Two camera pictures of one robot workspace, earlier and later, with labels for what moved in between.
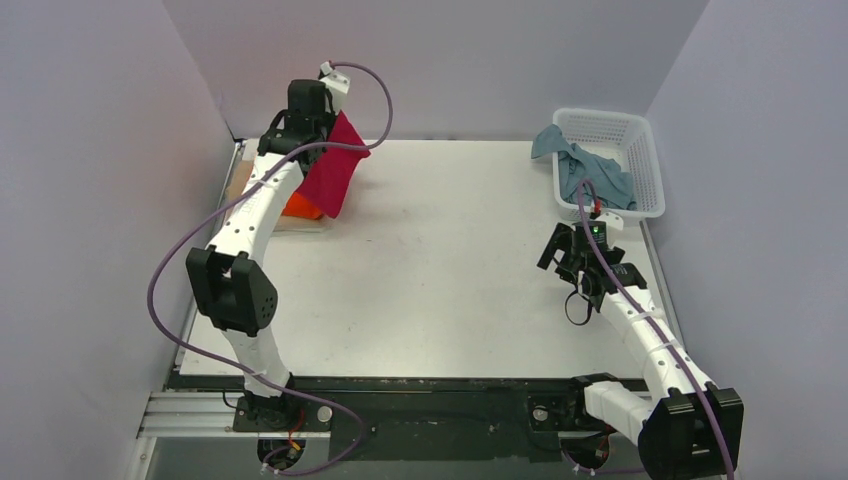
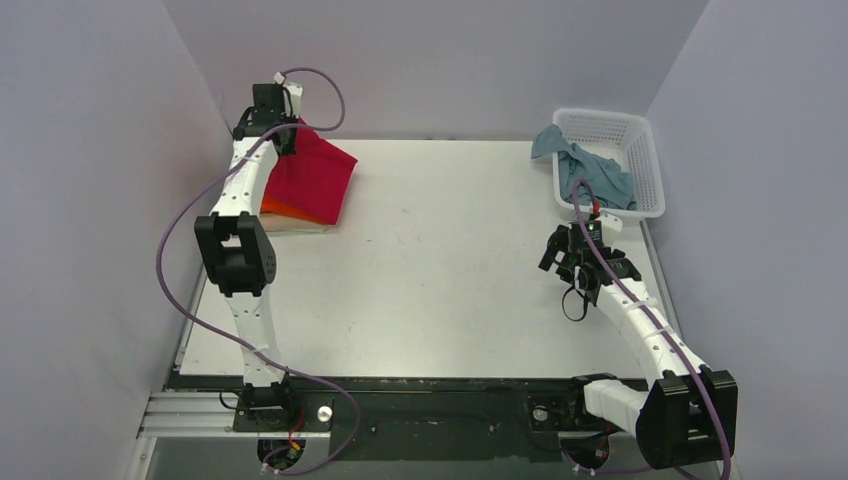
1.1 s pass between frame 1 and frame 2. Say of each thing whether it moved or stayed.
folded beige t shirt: stayed
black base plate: stayed
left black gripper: moved
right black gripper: stayed
